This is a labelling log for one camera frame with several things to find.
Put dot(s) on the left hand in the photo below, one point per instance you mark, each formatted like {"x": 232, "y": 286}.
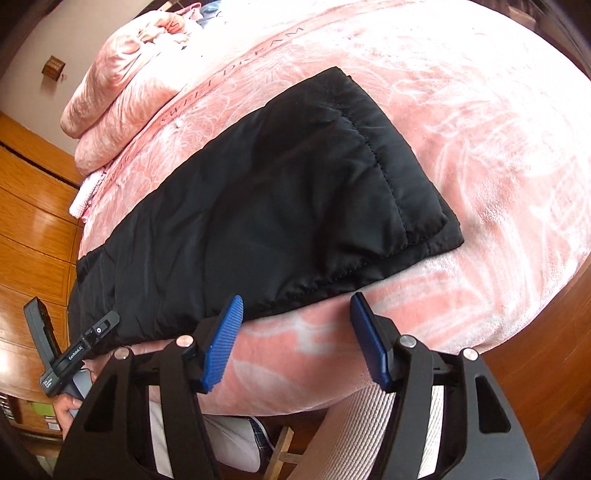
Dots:
{"x": 64, "y": 404}

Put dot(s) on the pink pillow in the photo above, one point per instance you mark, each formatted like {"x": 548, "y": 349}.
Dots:
{"x": 117, "y": 62}
{"x": 151, "y": 88}

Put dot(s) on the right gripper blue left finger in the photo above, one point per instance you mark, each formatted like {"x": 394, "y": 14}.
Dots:
{"x": 219, "y": 342}

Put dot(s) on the pink pillow upper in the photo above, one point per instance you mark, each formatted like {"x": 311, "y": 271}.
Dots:
{"x": 117, "y": 62}

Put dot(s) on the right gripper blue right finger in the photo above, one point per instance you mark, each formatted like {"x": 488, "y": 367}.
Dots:
{"x": 375, "y": 337}

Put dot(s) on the pink pillow lower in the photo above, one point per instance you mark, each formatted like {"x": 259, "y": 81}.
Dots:
{"x": 151, "y": 88}

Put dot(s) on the white pink folded towel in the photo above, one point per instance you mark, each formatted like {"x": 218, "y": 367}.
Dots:
{"x": 85, "y": 193}

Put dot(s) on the wooden stool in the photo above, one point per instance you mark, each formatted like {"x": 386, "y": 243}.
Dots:
{"x": 282, "y": 455}

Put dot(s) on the small brown wall box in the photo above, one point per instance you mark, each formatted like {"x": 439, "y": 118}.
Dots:
{"x": 53, "y": 68}

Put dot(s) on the black padded pants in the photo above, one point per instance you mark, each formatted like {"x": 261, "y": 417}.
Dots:
{"x": 311, "y": 196}

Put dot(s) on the pink leaf-pattern bedspread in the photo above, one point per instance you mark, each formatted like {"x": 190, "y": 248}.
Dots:
{"x": 433, "y": 154}

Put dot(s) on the wooden wardrobe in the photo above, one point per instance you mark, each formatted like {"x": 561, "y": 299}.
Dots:
{"x": 39, "y": 247}

